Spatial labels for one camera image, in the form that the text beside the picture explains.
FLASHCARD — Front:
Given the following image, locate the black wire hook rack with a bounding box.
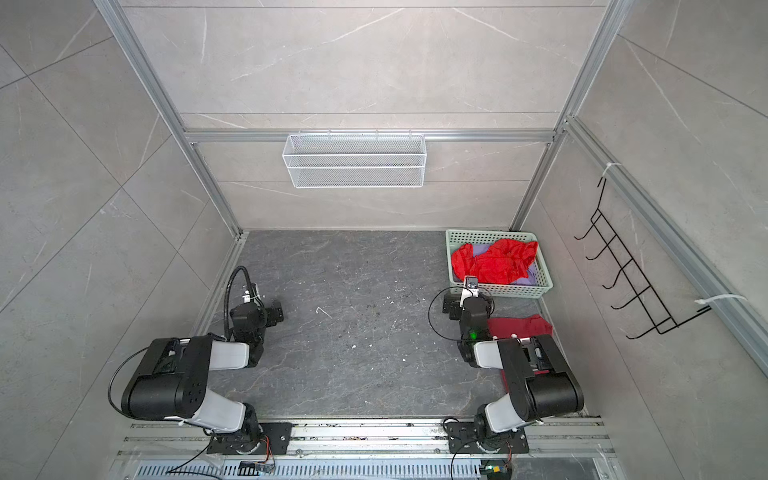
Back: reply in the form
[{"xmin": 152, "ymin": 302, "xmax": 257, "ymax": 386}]
[{"xmin": 574, "ymin": 178, "xmax": 712, "ymax": 340}]

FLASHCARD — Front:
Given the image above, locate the purple t-shirt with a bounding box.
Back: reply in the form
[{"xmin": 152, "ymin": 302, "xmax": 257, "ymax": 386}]
[{"xmin": 473, "ymin": 244, "xmax": 538, "ymax": 285}]

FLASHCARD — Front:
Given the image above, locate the white wire mesh shelf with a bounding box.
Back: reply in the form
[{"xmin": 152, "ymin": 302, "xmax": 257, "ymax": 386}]
[{"xmin": 282, "ymin": 132, "xmax": 428, "ymax": 189}]

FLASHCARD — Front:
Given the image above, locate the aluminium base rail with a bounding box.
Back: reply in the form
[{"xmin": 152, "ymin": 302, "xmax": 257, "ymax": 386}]
[{"xmin": 106, "ymin": 416, "xmax": 625, "ymax": 479}]

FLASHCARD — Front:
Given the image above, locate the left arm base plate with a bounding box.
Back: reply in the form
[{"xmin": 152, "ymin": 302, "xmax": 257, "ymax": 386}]
[{"xmin": 206, "ymin": 422, "xmax": 293, "ymax": 456}]

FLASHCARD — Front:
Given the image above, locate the folded dark red t-shirt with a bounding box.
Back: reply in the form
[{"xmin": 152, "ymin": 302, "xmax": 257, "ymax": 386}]
[{"xmin": 488, "ymin": 315, "xmax": 553, "ymax": 339}]

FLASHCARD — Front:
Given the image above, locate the white zip tie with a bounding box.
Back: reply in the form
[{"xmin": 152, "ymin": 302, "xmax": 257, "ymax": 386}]
[{"xmin": 694, "ymin": 293, "xmax": 748, "ymax": 305}]

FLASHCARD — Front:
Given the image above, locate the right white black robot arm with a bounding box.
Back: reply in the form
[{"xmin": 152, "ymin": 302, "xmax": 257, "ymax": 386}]
[{"xmin": 437, "ymin": 277, "xmax": 584, "ymax": 453}]

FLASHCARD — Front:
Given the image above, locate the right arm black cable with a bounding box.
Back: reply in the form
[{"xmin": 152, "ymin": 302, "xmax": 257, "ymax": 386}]
[{"xmin": 427, "ymin": 286, "xmax": 466, "ymax": 343}]

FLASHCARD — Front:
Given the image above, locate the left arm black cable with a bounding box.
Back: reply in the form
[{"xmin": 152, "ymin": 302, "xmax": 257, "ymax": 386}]
[{"xmin": 223, "ymin": 265, "xmax": 253, "ymax": 341}]

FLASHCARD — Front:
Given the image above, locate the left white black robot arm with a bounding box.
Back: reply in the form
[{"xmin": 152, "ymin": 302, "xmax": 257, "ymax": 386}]
[{"xmin": 115, "ymin": 286, "xmax": 284, "ymax": 454}]

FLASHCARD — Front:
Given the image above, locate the bright red t-shirt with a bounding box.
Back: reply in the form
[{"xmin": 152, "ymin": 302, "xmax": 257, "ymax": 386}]
[{"xmin": 452, "ymin": 240, "xmax": 536, "ymax": 283}]

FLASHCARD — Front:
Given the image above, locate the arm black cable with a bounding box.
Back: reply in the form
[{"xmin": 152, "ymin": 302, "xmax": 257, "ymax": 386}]
[
  {"xmin": 223, "ymin": 265, "xmax": 253, "ymax": 341},
  {"xmin": 427, "ymin": 286, "xmax": 466, "ymax": 343}
]

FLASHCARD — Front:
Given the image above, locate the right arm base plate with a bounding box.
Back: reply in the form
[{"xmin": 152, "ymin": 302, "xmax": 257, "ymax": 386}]
[{"xmin": 441, "ymin": 418, "xmax": 530, "ymax": 454}]

